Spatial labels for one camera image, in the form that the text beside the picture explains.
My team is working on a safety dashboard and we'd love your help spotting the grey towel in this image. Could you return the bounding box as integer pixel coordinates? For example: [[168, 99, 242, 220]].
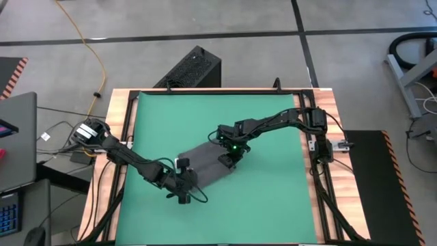
[[184, 140, 240, 189]]

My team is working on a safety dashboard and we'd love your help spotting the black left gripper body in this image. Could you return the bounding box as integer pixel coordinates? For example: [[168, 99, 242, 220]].
[[167, 157, 201, 205]]

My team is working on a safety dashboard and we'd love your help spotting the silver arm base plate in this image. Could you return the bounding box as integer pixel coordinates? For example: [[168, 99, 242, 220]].
[[92, 141, 134, 154], [308, 139, 354, 152]]

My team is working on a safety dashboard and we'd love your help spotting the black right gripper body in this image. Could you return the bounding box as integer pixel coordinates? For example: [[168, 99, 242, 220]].
[[217, 123, 252, 168]]

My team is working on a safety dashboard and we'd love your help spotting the green table mat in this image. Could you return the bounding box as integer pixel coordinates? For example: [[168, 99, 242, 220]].
[[115, 92, 318, 245]]

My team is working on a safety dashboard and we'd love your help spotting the dark grey desk top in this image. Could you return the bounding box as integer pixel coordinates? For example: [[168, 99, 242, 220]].
[[0, 179, 52, 246]]

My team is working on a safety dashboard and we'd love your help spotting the black vacuum hose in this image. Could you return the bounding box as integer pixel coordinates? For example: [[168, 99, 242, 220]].
[[389, 31, 437, 71]]

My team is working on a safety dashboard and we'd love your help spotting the black floor mat striped edge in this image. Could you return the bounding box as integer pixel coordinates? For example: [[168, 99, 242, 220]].
[[0, 57, 28, 100], [343, 129, 426, 246]]

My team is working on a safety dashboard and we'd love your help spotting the black computer tower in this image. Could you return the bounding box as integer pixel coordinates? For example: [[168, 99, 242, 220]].
[[153, 45, 222, 89]]

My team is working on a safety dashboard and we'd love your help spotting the yellow floor cable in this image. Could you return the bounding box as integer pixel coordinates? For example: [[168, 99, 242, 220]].
[[54, 0, 107, 158]]

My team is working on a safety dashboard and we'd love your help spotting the black cable bundle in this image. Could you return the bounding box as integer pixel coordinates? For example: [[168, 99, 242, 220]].
[[80, 186, 126, 245], [312, 163, 366, 243]]

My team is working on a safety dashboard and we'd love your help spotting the black power adapter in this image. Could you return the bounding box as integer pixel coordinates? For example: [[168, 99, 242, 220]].
[[70, 152, 93, 165]]

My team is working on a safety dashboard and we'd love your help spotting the grey metal stand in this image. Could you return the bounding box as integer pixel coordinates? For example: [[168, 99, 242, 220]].
[[385, 47, 437, 120]]

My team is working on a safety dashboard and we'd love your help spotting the black tablet bright screen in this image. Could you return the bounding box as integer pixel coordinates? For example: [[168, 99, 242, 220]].
[[0, 118, 20, 139]]

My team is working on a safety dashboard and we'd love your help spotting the round grey stand base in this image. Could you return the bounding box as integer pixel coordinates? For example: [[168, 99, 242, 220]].
[[406, 114, 437, 174]]

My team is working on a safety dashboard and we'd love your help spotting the black aluminium table frame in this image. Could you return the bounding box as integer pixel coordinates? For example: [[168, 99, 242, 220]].
[[102, 89, 366, 245]]

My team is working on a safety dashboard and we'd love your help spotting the backlit black keyboard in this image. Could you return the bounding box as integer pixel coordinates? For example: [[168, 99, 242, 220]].
[[0, 191, 22, 237]]

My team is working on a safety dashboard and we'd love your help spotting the white floor cable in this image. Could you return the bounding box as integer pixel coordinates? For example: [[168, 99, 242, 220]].
[[414, 81, 437, 115]]

